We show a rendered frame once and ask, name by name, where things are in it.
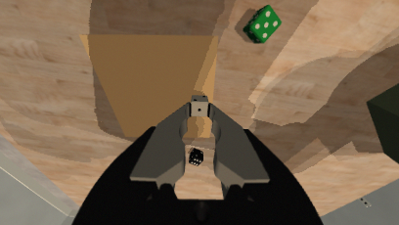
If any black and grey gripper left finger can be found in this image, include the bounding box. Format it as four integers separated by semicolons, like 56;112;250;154
71;102;191;225

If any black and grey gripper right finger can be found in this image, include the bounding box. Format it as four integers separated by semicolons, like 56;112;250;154
207;103;324;225

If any green die with white pips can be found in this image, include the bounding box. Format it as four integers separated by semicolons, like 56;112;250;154
243;5;282;43

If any black die with white pips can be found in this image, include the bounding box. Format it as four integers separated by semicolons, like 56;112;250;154
189;149;203;166

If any beige and black die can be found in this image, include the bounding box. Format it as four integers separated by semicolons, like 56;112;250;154
191;95;208;116

